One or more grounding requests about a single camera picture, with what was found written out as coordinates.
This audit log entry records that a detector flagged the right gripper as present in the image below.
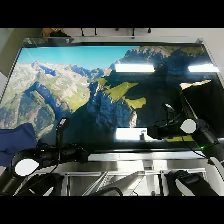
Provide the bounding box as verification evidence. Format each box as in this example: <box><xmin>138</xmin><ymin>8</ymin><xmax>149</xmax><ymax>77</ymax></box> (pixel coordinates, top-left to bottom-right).
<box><xmin>147</xmin><ymin>124</ymin><xmax>172</xmax><ymax>141</ymax></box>

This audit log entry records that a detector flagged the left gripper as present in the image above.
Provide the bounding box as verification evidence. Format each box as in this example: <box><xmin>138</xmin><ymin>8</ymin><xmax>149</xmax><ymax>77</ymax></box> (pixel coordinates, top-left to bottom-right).
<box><xmin>64</xmin><ymin>143</ymin><xmax>90</xmax><ymax>165</ymax></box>

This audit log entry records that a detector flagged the black garment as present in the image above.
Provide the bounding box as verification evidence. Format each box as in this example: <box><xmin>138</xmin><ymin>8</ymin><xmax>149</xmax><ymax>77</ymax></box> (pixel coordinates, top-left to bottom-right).
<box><xmin>179</xmin><ymin>79</ymin><xmax>224</xmax><ymax>135</ymax></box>

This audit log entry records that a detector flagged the blue garment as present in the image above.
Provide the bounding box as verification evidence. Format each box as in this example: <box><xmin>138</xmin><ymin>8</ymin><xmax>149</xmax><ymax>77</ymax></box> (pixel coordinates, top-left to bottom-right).
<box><xmin>0</xmin><ymin>123</ymin><xmax>38</xmax><ymax>168</ymax></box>

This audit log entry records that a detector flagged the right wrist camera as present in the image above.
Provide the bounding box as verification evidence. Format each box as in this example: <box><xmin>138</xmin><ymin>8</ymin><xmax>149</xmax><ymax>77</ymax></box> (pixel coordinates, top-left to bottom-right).
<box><xmin>163</xmin><ymin>103</ymin><xmax>177</xmax><ymax>126</ymax></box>

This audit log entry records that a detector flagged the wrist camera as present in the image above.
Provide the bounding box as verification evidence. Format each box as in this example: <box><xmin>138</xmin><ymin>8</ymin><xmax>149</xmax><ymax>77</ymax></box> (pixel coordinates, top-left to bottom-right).
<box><xmin>54</xmin><ymin>117</ymin><xmax>70</xmax><ymax>151</ymax></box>
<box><xmin>163</xmin><ymin>103</ymin><xmax>177</xmax><ymax>126</ymax></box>

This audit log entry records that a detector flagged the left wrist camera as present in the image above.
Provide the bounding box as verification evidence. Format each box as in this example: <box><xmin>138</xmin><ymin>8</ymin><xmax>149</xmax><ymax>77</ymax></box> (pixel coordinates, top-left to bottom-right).
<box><xmin>54</xmin><ymin>117</ymin><xmax>70</xmax><ymax>151</ymax></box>

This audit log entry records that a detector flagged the silver frame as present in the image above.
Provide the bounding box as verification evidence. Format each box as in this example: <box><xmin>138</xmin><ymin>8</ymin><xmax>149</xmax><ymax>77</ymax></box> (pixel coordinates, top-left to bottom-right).
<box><xmin>33</xmin><ymin>150</ymin><xmax>224</xmax><ymax>197</ymax></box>

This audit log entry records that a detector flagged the black cable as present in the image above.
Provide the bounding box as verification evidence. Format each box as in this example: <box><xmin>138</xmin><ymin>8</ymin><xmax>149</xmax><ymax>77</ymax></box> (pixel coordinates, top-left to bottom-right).
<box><xmin>95</xmin><ymin>186</ymin><xmax>124</xmax><ymax>197</ymax></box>

